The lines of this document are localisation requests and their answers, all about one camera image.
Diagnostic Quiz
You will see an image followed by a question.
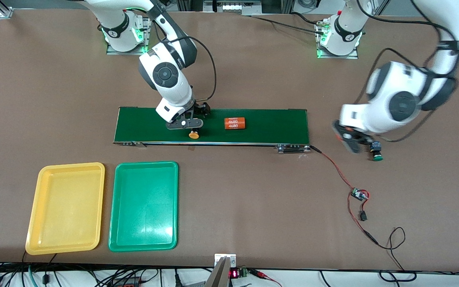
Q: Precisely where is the green push button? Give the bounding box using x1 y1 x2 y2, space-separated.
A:
369 141 384 162

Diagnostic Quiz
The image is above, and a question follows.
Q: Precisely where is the red test lead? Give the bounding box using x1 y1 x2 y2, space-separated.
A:
249 269 282 287

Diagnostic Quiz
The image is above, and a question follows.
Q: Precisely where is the green plastic tray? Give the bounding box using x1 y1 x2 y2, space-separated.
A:
108 161 179 252

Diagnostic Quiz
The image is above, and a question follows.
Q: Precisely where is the thin black cable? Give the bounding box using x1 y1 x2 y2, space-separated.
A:
375 226 417 282

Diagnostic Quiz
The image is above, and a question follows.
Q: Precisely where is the black base power cable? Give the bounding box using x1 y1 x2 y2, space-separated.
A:
249 12 326 34

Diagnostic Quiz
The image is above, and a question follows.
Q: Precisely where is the grey metal camera mast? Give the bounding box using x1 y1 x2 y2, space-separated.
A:
204 253 237 287

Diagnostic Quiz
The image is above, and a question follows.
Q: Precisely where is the teal cable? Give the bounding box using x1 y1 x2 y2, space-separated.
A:
27 265 39 287

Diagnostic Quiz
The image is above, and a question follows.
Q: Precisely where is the grey lit control box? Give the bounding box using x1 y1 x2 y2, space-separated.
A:
203 0 263 16

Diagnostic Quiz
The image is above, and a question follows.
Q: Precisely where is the green conveyor belt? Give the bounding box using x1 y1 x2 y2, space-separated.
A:
113 106 312 155

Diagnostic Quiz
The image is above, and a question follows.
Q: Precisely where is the yellow plastic tray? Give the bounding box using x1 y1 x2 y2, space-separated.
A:
25 162 106 256

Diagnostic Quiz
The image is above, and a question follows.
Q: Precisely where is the red and black wire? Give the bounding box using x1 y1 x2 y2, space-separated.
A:
310 146 379 246

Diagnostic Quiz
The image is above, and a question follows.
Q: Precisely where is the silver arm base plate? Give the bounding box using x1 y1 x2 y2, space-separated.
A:
316 20 359 59
106 12 152 55

